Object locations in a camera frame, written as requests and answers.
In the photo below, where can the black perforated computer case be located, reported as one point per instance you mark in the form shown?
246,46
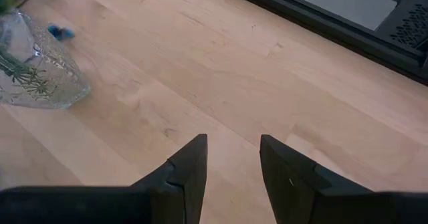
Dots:
411,26

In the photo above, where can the blue artificial flower bunch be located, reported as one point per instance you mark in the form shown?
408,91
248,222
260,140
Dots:
60,32

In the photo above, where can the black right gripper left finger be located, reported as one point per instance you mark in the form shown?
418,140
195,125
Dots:
180,184

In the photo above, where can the black aluminium table frame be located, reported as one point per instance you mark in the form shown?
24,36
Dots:
301,15

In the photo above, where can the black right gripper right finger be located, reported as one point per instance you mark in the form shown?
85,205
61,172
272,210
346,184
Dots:
291,184

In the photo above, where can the clear textured glass vase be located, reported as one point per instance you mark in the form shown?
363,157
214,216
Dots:
60,80

